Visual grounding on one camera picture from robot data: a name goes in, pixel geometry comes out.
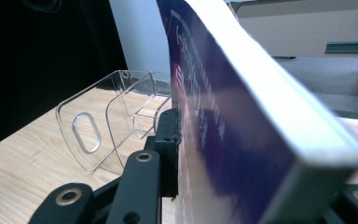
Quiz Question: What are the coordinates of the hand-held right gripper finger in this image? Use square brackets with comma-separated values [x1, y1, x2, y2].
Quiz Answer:
[153, 107, 182, 199]

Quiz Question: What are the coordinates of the grey cabinet handle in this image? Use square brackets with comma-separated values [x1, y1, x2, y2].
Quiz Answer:
[324, 41, 358, 54]

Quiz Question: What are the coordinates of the white panel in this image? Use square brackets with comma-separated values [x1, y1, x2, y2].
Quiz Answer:
[108, 0, 172, 77]

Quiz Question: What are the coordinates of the black curtain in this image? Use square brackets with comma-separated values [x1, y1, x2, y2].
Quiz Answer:
[0, 0, 129, 153]

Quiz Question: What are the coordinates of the light wooden cabinet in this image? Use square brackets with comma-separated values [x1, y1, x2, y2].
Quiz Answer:
[227, 0, 358, 117]

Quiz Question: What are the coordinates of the thick purple glossy magazine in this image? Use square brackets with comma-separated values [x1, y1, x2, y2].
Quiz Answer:
[156, 0, 358, 224]

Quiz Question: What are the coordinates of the clear acrylic file organizer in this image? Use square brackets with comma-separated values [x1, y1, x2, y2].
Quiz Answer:
[54, 69, 172, 175]

